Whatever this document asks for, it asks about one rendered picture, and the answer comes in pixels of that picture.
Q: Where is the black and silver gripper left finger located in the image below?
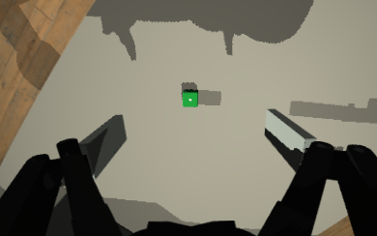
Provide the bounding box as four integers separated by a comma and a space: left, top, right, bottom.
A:
0, 115, 127, 236

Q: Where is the green die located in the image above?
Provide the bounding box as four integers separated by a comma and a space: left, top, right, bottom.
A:
183, 90, 198, 107

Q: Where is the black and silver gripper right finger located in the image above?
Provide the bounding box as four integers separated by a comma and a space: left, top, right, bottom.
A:
257, 109, 377, 236

